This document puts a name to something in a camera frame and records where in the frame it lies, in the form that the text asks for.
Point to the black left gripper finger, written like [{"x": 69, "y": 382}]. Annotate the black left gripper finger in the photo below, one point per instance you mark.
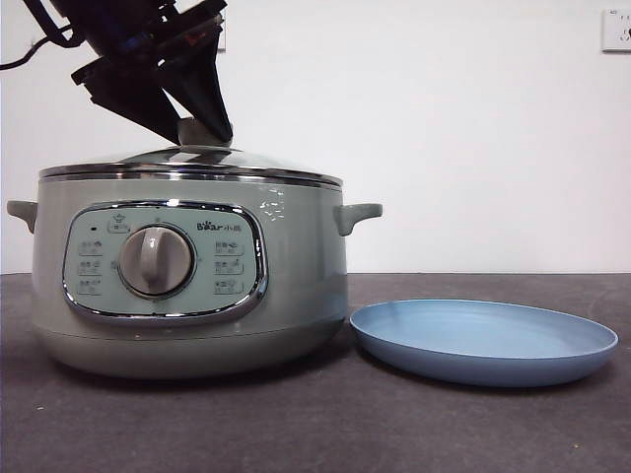
[
  {"x": 207, "y": 88},
  {"x": 140, "y": 108}
]

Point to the glass lid with green knob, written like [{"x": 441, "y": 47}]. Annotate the glass lid with green knob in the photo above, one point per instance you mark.
[{"x": 197, "y": 160}]

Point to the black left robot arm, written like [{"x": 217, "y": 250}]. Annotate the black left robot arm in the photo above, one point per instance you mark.
[{"x": 148, "y": 29}]

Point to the sage green electric steamer pot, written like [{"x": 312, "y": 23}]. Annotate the sage green electric steamer pot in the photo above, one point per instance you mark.
[{"x": 296, "y": 276}]

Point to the blue round plate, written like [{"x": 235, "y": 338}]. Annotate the blue round plate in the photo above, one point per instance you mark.
[{"x": 483, "y": 335}]

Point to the white wall socket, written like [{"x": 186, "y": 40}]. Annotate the white wall socket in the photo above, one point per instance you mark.
[
  {"x": 222, "y": 44},
  {"x": 617, "y": 30}
]

